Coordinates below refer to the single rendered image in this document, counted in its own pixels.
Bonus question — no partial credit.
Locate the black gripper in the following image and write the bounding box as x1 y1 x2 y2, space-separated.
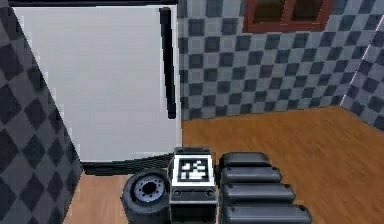
120 168 172 224

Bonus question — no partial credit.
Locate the white refrigerator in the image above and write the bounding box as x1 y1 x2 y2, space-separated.
7 0 184 176

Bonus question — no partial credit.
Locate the brown framed window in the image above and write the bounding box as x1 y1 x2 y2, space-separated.
242 0 335 34

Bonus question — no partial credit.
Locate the black refrigerator handle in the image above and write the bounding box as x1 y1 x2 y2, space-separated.
159 7 177 120

